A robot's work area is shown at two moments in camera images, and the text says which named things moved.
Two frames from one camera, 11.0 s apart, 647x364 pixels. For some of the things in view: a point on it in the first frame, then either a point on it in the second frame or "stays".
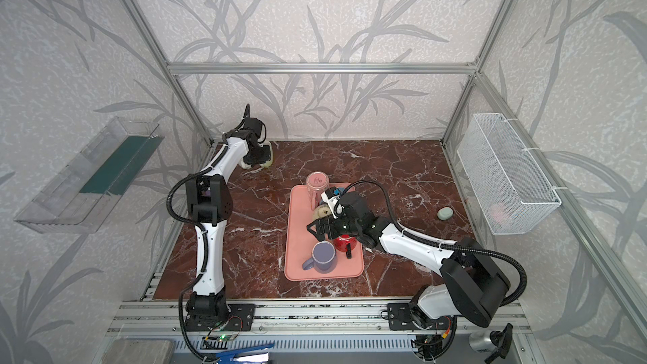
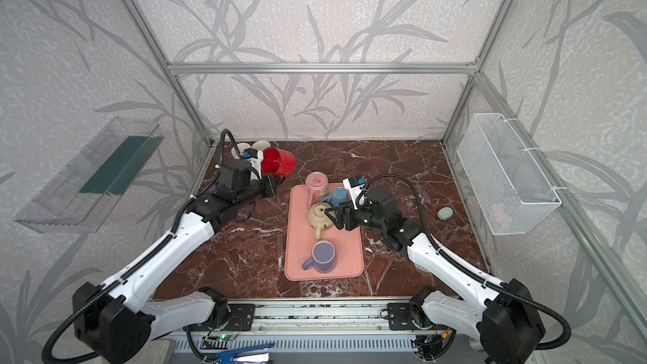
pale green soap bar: [445, 213] stays
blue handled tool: [253, 354] stays
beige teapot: [320, 211] stays
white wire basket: [510, 188] stays
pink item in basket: [499, 213] stays
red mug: [341, 242] -> [277, 161]
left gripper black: [258, 157] -> [270, 184]
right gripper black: [329, 225] -> [346, 216]
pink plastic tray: [301, 242] stays
